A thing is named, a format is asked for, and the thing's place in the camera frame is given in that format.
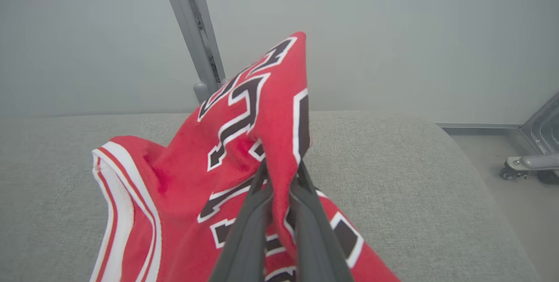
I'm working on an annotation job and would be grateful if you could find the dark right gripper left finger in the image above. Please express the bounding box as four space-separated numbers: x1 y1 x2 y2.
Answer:
209 160 274 282

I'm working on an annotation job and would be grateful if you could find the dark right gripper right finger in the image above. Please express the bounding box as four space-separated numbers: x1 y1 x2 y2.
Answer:
288 161 355 282

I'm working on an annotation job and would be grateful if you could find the red white jersey shirt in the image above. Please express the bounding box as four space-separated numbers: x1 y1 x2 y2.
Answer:
89 31 400 282

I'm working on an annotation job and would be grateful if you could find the grey metal wall post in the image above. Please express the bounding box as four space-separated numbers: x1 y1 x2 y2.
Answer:
158 0 228 104

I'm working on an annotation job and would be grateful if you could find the grey frame with castor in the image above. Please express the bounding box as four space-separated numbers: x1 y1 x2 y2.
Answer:
500 92 559 186

